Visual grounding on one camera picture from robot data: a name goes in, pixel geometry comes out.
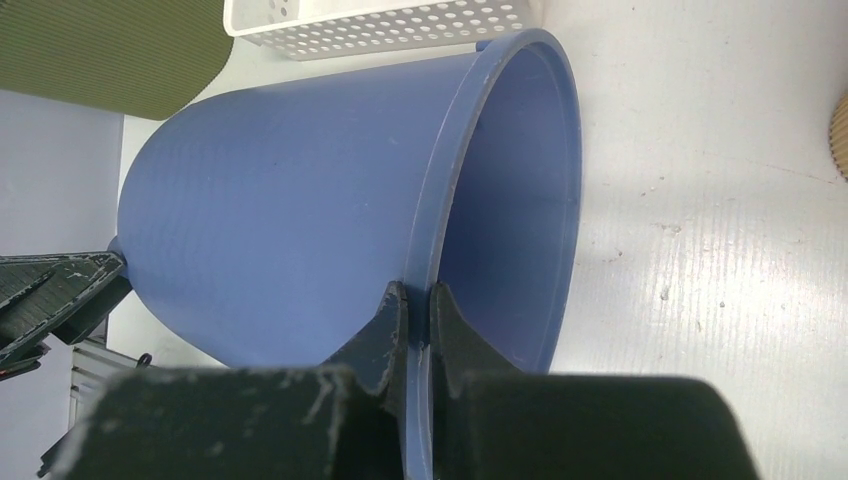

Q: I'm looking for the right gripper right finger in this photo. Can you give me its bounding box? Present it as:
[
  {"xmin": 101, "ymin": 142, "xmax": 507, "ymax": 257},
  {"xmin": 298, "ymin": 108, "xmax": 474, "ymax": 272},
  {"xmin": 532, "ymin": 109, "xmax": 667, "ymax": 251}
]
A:
[{"xmin": 430, "ymin": 283, "xmax": 757, "ymax": 479}]

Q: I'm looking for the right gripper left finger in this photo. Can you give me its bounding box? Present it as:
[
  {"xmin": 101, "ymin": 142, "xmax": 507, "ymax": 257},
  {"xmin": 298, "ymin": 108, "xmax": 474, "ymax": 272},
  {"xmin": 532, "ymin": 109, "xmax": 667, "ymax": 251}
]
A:
[{"xmin": 49, "ymin": 282, "xmax": 408, "ymax": 479}]

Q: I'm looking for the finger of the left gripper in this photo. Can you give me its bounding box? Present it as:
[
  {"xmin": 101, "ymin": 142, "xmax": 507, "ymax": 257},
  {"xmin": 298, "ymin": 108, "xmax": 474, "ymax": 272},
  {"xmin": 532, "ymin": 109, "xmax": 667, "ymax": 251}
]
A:
[{"xmin": 1, "ymin": 251, "xmax": 132, "ymax": 380}]

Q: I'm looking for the blue plastic bucket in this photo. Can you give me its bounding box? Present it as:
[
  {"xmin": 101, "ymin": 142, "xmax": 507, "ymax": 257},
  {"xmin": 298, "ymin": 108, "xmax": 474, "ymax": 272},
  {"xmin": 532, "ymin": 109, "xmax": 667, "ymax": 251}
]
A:
[{"xmin": 115, "ymin": 29, "xmax": 582, "ymax": 479}]

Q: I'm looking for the white perforated plastic tray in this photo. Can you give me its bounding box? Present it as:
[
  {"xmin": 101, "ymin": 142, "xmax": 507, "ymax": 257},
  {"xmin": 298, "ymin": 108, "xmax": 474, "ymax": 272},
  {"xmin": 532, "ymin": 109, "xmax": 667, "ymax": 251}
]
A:
[{"xmin": 222, "ymin": 0, "xmax": 544, "ymax": 61}]

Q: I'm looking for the yellow slatted waste bin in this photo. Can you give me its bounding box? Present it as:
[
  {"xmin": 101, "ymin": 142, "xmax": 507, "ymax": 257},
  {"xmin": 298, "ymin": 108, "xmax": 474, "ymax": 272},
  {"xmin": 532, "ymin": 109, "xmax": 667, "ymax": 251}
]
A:
[{"xmin": 828, "ymin": 93, "xmax": 848, "ymax": 179}]

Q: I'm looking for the olive green waste bin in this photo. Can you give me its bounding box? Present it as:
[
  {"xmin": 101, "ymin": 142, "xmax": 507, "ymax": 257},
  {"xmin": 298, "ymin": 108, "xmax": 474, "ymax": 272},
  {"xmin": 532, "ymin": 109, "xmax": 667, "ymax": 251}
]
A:
[{"xmin": 1, "ymin": 1, "xmax": 234, "ymax": 120}]

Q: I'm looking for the aluminium mounting rail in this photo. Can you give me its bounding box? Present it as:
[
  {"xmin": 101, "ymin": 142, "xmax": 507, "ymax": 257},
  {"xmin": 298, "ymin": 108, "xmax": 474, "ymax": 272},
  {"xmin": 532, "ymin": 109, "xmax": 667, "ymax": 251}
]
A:
[{"xmin": 68, "ymin": 340, "xmax": 153, "ymax": 429}]

